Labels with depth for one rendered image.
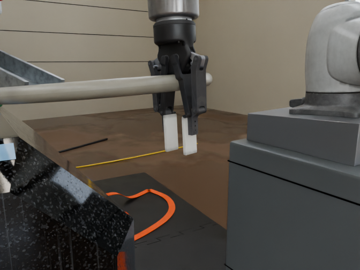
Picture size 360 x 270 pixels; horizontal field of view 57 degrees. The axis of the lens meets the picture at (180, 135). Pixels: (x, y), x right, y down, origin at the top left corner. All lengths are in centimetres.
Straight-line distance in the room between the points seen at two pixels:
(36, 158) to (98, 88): 29
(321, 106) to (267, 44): 529
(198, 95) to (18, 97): 29
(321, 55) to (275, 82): 513
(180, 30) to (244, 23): 599
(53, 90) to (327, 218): 62
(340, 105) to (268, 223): 35
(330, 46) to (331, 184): 33
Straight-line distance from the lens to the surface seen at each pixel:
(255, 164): 91
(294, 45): 584
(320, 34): 92
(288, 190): 87
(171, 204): 243
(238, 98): 662
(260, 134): 95
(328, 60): 90
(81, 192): 82
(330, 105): 91
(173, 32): 58
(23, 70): 111
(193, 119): 59
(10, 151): 76
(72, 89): 55
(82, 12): 671
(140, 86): 55
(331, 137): 83
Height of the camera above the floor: 103
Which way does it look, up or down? 13 degrees down
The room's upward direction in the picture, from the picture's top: straight up
